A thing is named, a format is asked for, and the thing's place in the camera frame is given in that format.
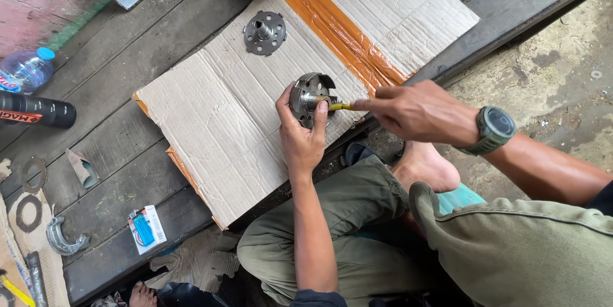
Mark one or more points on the person's right hand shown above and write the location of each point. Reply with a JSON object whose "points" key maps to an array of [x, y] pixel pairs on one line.
{"points": [[421, 108]]}

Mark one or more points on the person's left hand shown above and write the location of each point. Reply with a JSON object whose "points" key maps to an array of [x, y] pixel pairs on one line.
{"points": [[301, 139]]}

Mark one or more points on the round metal clutch housing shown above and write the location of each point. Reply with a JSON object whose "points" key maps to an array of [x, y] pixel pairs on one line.
{"points": [[309, 98]]}

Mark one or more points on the flattened cardboard sheet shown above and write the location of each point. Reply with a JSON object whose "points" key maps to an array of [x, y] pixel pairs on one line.
{"points": [[268, 120]]}

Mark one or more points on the person's bare foot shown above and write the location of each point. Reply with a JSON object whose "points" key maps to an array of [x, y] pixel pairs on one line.
{"points": [[424, 165]]}

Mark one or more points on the black sandal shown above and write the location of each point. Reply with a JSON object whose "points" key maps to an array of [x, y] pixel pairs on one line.
{"points": [[359, 152]]}

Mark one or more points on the green wrist watch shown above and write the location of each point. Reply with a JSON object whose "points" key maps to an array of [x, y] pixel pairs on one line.
{"points": [[493, 129]]}

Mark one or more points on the teal sandal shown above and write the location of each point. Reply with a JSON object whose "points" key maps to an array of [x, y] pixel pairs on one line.
{"points": [[460, 197]]}

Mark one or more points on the round metal drive plate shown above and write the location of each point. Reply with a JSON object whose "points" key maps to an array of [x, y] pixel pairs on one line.
{"points": [[265, 33]]}

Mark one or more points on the person's olive trousers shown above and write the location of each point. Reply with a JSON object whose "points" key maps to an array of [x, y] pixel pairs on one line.
{"points": [[431, 249]]}

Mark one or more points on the blue lighter in blister pack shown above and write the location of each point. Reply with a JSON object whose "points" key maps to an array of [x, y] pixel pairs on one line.
{"points": [[146, 228]]}

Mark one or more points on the black glossy object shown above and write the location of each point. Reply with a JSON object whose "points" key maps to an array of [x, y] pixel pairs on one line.
{"points": [[191, 296]]}

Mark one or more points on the folded sandpaper piece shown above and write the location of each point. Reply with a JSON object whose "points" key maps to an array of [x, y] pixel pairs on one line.
{"points": [[84, 167]]}

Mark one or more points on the grey metal brake shoe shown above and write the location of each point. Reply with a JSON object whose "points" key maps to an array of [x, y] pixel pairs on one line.
{"points": [[64, 239]]}

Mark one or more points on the black spray can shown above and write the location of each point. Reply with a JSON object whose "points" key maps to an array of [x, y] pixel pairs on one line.
{"points": [[36, 110]]}

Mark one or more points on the clear plastic water bottle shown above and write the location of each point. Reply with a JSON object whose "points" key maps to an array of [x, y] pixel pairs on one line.
{"points": [[26, 71]]}

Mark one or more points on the brown cardboard piece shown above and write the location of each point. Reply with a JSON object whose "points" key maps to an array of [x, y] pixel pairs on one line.
{"points": [[33, 244]]}

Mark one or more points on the grey metal rod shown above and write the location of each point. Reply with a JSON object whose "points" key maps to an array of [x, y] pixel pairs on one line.
{"points": [[37, 278]]}

